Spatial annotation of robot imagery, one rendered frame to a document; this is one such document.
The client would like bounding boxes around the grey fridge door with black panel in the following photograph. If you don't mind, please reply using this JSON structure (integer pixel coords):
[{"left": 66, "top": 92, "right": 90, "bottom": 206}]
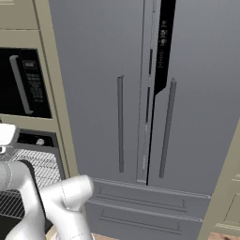
[{"left": 145, "top": 0, "right": 240, "bottom": 199}]

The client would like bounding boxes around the grey microwave handle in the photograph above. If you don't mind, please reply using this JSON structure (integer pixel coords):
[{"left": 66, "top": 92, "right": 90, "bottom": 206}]
[{"left": 8, "top": 54, "right": 35, "bottom": 115}]

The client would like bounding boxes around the beige tall cupboard housing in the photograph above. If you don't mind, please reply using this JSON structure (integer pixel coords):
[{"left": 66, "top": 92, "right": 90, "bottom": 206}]
[{"left": 0, "top": 0, "right": 80, "bottom": 240}]

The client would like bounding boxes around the grey fridge drawer handle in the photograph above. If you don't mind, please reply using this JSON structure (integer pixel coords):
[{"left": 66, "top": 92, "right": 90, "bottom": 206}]
[
  {"left": 95, "top": 187, "right": 188, "bottom": 214},
  {"left": 98, "top": 208, "right": 183, "bottom": 236}
]

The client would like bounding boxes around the grey fridge door handle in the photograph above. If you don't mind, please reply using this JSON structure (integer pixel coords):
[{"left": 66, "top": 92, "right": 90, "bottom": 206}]
[
  {"left": 158, "top": 78, "right": 178, "bottom": 179},
  {"left": 116, "top": 74, "right": 126, "bottom": 173}
]

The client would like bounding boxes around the grey fridge drawer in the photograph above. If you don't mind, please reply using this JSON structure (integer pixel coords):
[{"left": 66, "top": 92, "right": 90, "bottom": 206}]
[
  {"left": 83, "top": 200, "right": 204, "bottom": 240},
  {"left": 85, "top": 177, "right": 212, "bottom": 221}
]

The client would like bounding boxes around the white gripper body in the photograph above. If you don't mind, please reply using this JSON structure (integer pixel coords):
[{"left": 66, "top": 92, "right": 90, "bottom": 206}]
[{"left": 0, "top": 123, "right": 21, "bottom": 148}]

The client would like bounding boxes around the beige cupboard run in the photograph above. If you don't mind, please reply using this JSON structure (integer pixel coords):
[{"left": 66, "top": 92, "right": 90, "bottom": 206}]
[{"left": 196, "top": 117, "right": 240, "bottom": 240}]

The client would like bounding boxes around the black microwave oven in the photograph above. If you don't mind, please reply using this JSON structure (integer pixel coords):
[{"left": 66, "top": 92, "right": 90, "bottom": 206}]
[{"left": 0, "top": 47, "right": 53, "bottom": 120}]

